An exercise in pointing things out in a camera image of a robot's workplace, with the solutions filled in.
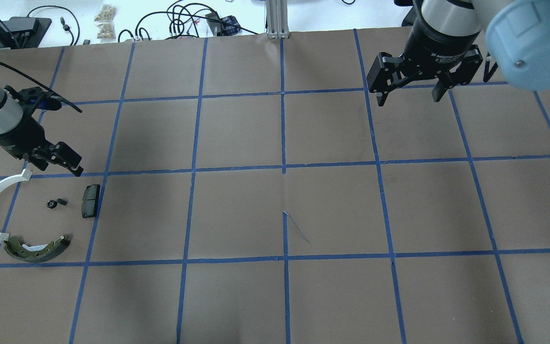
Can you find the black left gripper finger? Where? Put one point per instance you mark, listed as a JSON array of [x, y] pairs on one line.
[[63, 155]]

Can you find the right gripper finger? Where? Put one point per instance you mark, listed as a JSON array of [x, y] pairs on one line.
[[463, 75], [385, 76]]

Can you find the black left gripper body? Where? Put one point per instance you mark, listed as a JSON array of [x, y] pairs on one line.
[[21, 135]]

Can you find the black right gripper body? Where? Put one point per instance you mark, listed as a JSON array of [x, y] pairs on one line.
[[439, 48]]

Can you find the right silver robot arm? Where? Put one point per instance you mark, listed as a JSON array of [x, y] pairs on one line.
[[517, 34]]

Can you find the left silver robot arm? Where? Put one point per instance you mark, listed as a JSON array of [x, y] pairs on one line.
[[11, 113]]

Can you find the dark grey brake pad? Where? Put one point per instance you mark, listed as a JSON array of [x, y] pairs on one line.
[[90, 201]]

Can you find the olive metal brake shoe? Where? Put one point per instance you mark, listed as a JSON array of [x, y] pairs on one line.
[[17, 249]]

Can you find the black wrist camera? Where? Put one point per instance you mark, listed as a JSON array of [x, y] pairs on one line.
[[35, 99]]

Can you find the aluminium frame post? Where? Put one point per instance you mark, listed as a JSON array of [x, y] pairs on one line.
[[277, 19]]

